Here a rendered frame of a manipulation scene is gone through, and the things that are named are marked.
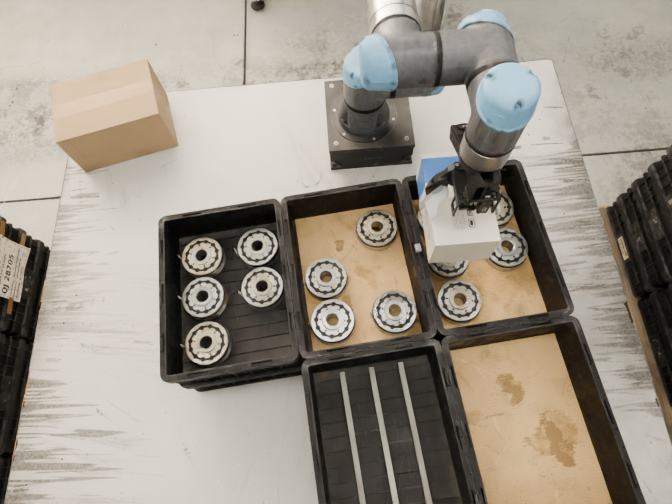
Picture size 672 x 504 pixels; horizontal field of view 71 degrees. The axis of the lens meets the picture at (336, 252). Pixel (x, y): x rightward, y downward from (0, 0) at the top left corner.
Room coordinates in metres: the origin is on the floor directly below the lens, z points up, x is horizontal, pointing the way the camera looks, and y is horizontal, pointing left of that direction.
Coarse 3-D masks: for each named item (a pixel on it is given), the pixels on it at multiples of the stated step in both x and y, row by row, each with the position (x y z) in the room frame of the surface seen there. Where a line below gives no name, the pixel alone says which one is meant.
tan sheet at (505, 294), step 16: (416, 208) 0.55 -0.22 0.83; (512, 224) 0.47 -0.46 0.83; (480, 272) 0.35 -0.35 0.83; (496, 272) 0.35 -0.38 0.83; (512, 272) 0.34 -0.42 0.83; (528, 272) 0.34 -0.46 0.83; (480, 288) 0.31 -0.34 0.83; (496, 288) 0.31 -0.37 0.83; (512, 288) 0.30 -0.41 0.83; (528, 288) 0.30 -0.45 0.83; (496, 304) 0.27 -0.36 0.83; (512, 304) 0.26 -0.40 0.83; (528, 304) 0.26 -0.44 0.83; (544, 304) 0.25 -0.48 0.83; (480, 320) 0.23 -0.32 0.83
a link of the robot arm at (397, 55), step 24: (384, 0) 0.58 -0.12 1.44; (408, 0) 0.58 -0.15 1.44; (384, 24) 0.54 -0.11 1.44; (408, 24) 0.53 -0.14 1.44; (360, 48) 0.51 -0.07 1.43; (384, 48) 0.49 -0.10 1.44; (408, 48) 0.48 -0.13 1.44; (432, 48) 0.48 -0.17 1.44; (360, 72) 0.50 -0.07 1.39; (384, 72) 0.47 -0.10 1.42; (408, 72) 0.46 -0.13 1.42; (432, 72) 0.46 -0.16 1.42
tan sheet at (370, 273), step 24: (336, 216) 0.55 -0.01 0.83; (360, 216) 0.55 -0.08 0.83; (312, 240) 0.50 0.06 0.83; (336, 240) 0.49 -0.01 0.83; (360, 264) 0.41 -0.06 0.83; (384, 264) 0.40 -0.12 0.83; (360, 288) 0.35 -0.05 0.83; (384, 288) 0.34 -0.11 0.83; (408, 288) 0.33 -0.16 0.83; (312, 312) 0.31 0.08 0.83; (360, 312) 0.29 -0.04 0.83; (312, 336) 0.25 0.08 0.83; (360, 336) 0.23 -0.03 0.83; (384, 336) 0.23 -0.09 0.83
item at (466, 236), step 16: (432, 160) 0.50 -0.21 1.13; (448, 160) 0.49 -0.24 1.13; (416, 176) 0.51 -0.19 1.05; (432, 176) 0.46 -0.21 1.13; (448, 208) 0.39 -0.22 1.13; (432, 224) 0.36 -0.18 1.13; (448, 224) 0.35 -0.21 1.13; (464, 224) 0.35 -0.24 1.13; (480, 224) 0.35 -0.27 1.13; (496, 224) 0.34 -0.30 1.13; (432, 240) 0.33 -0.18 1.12; (448, 240) 0.32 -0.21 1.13; (464, 240) 0.32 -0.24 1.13; (480, 240) 0.31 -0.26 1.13; (496, 240) 0.31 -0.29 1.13; (432, 256) 0.32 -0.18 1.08; (448, 256) 0.31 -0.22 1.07; (464, 256) 0.31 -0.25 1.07; (480, 256) 0.31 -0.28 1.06
